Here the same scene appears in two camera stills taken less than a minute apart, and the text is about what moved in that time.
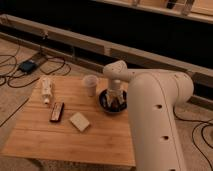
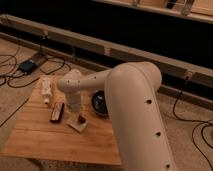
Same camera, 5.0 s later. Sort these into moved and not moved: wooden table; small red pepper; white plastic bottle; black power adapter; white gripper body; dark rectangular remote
Moved: white gripper body; small red pepper
Not moved: white plastic bottle; black power adapter; wooden table; dark rectangular remote
